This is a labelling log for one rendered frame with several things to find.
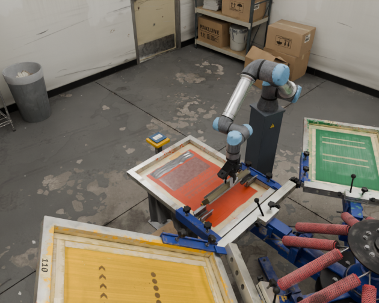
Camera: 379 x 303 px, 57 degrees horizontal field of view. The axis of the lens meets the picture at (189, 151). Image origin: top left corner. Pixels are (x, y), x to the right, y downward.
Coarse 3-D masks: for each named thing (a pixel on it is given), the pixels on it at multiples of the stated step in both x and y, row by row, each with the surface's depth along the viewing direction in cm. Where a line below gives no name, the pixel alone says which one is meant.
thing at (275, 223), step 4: (272, 220) 189; (276, 220) 189; (268, 224) 188; (272, 224) 186; (276, 224) 186; (280, 224) 186; (284, 224) 186; (276, 228) 184; (280, 228) 184; (284, 228) 184; (288, 228) 184; (276, 232) 186; (280, 232) 183; (284, 232) 182; (288, 232) 182; (280, 236) 185
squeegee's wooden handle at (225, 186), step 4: (244, 172) 211; (248, 172) 212; (236, 176) 208; (240, 176) 208; (224, 184) 209; (228, 184) 203; (220, 188) 200; (224, 188) 201; (228, 188) 202; (216, 192) 197; (220, 192) 198; (212, 196) 195; (216, 196) 196; (204, 200) 196; (208, 200) 193; (212, 200) 195; (204, 204) 199
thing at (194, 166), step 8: (184, 152) 249; (192, 152) 249; (192, 160) 242; (200, 160) 242; (184, 168) 235; (192, 168) 235; (200, 168) 235; (216, 168) 235; (192, 176) 229; (216, 184) 223; (240, 184) 223; (232, 192) 217; (240, 192) 217; (248, 192) 217; (232, 200) 212; (240, 200) 212
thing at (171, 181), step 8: (176, 168) 235; (168, 176) 229; (176, 176) 229; (184, 176) 229; (160, 184) 224; (168, 184) 224; (176, 184) 223; (184, 184) 223; (168, 192) 218; (176, 192) 218; (200, 192) 217; (208, 192) 217; (184, 200) 212; (192, 200) 212; (200, 200) 212; (216, 200) 212; (224, 200) 212; (192, 208) 207; (208, 208) 207; (216, 208) 207; (224, 208) 207; (232, 208) 207; (216, 216) 202; (224, 216) 202; (216, 224) 198
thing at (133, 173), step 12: (180, 144) 251; (204, 144) 250; (156, 156) 240; (216, 156) 242; (132, 168) 230; (144, 168) 234; (144, 180) 221; (156, 192) 213; (264, 192) 212; (168, 204) 205; (252, 204) 205; (240, 216) 197; (228, 228) 191
